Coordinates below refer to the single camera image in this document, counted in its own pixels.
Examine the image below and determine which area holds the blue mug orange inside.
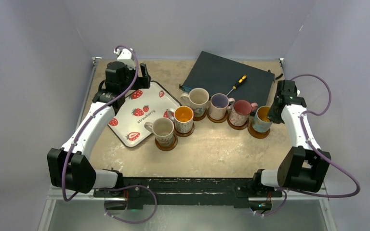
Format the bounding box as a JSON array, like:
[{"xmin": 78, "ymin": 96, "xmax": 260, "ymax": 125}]
[{"xmin": 252, "ymin": 106, "xmax": 272, "ymax": 133}]

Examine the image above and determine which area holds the pink inside dark mug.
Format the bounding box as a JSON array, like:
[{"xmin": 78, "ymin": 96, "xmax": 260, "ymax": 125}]
[{"xmin": 227, "ymin": 100, "xmax": 259, "ymax": 127}]

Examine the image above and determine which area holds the wooden coaster four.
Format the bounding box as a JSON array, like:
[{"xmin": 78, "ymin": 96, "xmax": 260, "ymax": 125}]
[{"xmin": 248, "ymin": 123, "xmax": 271, "ymax": 139}]

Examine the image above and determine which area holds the beige cream mug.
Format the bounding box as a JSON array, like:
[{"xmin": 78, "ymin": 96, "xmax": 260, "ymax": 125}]
[{"xmin": 144, "ymin": 117, "xmax": 174, "ymax": 147}]

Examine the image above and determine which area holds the white floral mug orange inside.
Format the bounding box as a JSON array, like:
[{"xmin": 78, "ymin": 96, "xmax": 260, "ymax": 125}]
[{"xmin": 167, "ymin": 106, "xmax": 194, "ymax": 134}]

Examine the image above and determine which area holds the cream white mug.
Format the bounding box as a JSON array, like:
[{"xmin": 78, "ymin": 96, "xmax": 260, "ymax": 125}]
[{"xmin": 180, "ymin": 88, "xmax": 210, "ymax": 117}]

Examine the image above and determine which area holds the wooden coaster three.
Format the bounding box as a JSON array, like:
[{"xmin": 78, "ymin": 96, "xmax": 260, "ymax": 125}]
[{"xmin": 227, "ymin": 120, "xmax": 249, "ymax": 130}]

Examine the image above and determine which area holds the wooden coaster one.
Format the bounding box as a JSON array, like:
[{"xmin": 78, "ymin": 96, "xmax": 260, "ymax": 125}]
[{"xmin": 193, "ymin": 109, "xmax": 208, "ymax": 121}]

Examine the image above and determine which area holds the wooden coaster five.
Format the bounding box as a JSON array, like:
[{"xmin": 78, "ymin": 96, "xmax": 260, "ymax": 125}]
[{"xmin": 174, "ymin": 123, "xmax": 195, "ymax": 137}]

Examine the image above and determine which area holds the purple inside pink mug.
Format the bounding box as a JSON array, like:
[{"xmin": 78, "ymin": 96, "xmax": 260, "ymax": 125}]
[{"xmin": 208, "ymin": 93, "xmax": 235, "ymax": 120}]

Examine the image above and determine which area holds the wooden coaster two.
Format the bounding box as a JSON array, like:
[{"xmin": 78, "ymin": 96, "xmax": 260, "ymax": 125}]
[{"xmin": 207, "ymin": 112, "xmax": 229, "ymax": 123}]

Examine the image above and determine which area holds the wooden coaster six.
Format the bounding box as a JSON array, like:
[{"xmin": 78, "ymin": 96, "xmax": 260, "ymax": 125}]
[{"xmin": 155, "ymin": 134, "xmax": 178, "ymax": 151}]

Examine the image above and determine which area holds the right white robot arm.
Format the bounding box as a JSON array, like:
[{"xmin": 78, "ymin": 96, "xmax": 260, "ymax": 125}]
[{"xmin": 251, "ymin": 80, "xmax": 331, "ymax": 196}]

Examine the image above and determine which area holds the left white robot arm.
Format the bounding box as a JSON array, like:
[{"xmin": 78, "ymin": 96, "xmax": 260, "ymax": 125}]
[{"xmin": 47, "ymin": 61, "xmax": 151, "ymax": 197}]

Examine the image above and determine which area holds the white strawberry tray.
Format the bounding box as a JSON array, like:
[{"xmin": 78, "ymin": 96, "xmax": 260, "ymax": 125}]
[{"xmin": 108, "ymin": 81, "xmax": 181, "ymax": 148}]

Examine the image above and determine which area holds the yellow black screwdriver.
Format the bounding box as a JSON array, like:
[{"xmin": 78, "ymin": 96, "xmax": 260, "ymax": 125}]
[{"xmin": 226, "ymin": 75, "xmax": 247, "ymax": 96}]

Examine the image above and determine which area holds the black cable behind switch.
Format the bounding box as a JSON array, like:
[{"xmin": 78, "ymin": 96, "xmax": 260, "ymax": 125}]
[{"xmin": 268, "ymin": 70, "xmax": 284, "ymax": 82}]

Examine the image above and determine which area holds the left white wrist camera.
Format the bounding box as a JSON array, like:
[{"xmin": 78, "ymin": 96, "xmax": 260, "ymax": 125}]
[{"xmin": 114, "ymin": 48, "xmax": 136, "ymax": 70}]

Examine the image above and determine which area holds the dark blue network switch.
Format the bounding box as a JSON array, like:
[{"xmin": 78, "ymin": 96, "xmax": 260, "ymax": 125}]
[{"xmin": 179, "ymin": 51, "xmax": 275, "ymax": 106}]

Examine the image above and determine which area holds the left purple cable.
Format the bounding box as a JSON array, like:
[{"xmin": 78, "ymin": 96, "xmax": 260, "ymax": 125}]
[{"xmin": 61, "ymin": 45, "xmax": 158, "ymax": 224}]

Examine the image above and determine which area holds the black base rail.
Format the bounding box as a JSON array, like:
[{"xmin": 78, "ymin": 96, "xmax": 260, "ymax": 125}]
[{"xmin": 93, "ymin": 177, "xmax": 282, "ymax": 209}]

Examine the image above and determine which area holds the aluminium frame rail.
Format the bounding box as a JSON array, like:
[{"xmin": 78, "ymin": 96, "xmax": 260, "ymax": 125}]
[{"xmin": 46, "ymin": 185, "xmax": 125, "ymax": 202}]

